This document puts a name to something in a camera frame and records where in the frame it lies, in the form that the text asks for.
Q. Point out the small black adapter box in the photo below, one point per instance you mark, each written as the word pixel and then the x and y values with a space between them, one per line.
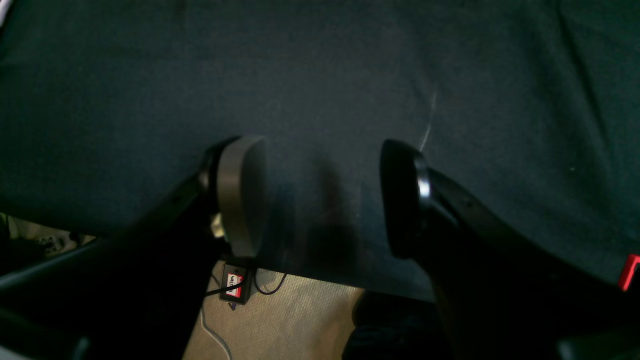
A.
pixel 237 282

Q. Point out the red clamp at bottom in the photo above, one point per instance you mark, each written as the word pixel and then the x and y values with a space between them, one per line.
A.
pixel 628 272

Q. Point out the black table cloth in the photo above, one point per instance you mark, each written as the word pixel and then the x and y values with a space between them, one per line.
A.
pixel 531 105

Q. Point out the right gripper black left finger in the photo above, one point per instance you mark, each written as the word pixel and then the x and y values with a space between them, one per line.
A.
pixel 136 295

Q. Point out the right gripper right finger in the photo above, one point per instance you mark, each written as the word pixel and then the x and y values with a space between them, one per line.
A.
pixel 500 295

